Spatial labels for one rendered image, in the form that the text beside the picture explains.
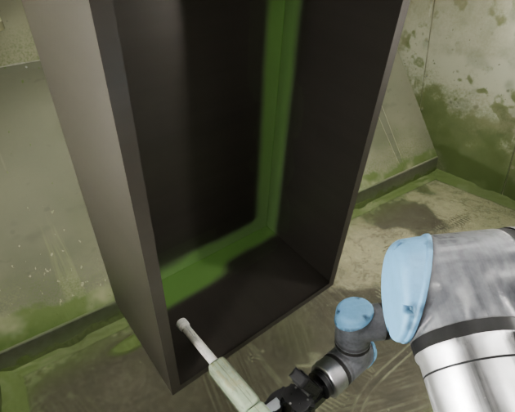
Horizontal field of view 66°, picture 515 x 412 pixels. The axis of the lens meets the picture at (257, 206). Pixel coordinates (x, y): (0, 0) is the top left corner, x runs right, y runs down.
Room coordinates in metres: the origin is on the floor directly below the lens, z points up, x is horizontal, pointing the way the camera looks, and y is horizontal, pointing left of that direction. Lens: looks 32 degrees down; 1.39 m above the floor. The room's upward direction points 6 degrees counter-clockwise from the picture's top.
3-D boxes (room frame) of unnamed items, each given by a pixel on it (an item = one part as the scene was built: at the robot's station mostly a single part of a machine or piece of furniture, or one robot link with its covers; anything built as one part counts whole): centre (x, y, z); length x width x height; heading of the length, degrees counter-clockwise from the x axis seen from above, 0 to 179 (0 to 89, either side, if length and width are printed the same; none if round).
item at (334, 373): (0.62, -0.13, 0.49); 0.10 x 0.05 x 0.09; 36
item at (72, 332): (1.73, -0.07, 0.11); 2.70 x 0.02 x 0.13; 120
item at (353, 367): (0.67, -0.21, 0.49); 0.12 x 0.09 x 0.10; 126
